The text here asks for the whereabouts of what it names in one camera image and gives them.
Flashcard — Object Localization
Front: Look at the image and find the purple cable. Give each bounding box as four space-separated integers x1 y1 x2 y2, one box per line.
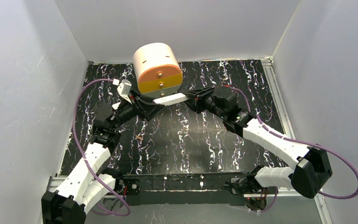
72 78 131 217
224 85 358 213

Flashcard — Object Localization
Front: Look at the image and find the round pastel drawer box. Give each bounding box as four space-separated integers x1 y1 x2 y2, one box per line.
133 42 183 98

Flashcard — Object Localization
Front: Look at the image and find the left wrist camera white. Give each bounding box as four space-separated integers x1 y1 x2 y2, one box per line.
117 79 133 104

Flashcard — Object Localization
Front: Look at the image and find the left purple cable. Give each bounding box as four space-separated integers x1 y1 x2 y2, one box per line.
72 78 131 217

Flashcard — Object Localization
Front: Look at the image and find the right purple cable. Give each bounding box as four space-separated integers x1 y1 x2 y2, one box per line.
224 85 358 213

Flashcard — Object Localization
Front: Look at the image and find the aluminium frame rail front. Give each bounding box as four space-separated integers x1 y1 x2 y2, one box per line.
45 176 324 198

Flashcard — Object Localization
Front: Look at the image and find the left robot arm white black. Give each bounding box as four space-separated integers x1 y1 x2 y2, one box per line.
41 95 165 224

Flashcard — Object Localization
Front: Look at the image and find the aluminium frame rail right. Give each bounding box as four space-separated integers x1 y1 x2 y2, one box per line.
261 57 295 138

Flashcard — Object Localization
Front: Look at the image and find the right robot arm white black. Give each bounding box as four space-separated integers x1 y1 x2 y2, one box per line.
184 87 332 198

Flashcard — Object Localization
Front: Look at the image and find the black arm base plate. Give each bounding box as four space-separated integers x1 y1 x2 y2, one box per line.
94 173 278 207

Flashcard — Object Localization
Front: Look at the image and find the white remote control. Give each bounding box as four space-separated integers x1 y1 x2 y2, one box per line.
153 93 190 106

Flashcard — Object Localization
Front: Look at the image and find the aluminium frame rail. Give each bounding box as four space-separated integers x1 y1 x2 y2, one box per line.
45 176 324 198
261 57 295 138

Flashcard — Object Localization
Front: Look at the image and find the black marble pattern mat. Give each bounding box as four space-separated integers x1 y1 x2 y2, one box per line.
76 59 285 175

